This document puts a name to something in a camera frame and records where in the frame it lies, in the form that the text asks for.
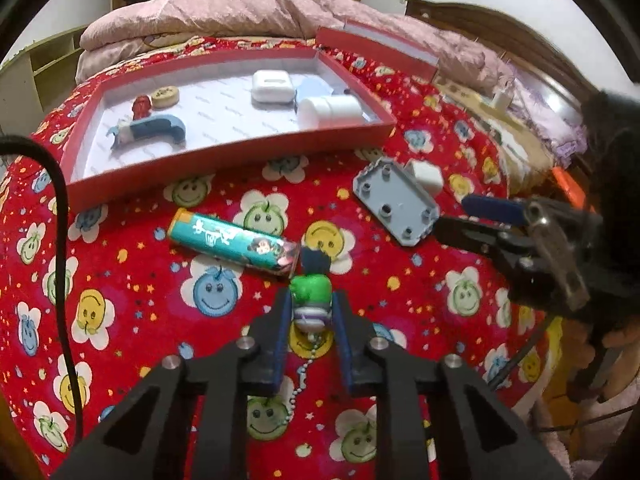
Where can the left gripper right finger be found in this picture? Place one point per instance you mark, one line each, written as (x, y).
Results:
(434, 419)

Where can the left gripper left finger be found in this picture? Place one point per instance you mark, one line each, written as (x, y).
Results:
(187, 418)

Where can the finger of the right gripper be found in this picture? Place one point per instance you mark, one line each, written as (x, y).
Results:
(489, 241)
(511, 212)

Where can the white usb wall charger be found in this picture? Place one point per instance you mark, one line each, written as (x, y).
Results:
(427, 175)

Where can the green hat figurine keychain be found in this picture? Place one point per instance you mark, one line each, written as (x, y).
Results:
(310, 334)

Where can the teal printed lighter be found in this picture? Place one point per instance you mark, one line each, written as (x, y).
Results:
(227, 241)

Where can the grey plastic cover plate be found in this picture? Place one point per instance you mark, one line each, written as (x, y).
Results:
(397, 200)

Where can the light blue correction tape dispenser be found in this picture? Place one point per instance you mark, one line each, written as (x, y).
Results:
(312, 87)

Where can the small red figurine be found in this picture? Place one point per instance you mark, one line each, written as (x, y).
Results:
(141, 107)

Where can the dark navy small figurine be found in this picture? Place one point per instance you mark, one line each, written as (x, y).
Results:
(314, 261)

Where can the dark wooden headboard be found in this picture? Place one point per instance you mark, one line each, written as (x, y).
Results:
(542, 66)

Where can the red smiley flower blanket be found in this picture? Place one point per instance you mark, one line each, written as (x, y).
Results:
(133, 294)

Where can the white cylindrical container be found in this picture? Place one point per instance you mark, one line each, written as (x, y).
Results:
(321, 112)

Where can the red box lid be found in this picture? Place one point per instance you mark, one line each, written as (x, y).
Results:
(384, 47)

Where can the blue curved figurine toy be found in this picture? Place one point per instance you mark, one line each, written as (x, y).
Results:
(153, 126)

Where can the white earbuds case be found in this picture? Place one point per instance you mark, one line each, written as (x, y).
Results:
(272, 87)

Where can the red shallow box tray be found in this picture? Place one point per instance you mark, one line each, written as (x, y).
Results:
(224, 126)

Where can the round wooden chess piece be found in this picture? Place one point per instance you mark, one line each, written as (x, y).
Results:
(165, 97)

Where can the pink folded quilt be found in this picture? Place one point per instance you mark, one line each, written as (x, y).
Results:
(141, 27)

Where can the green wooden shelf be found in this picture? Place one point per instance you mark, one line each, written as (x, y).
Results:
(38, 79)

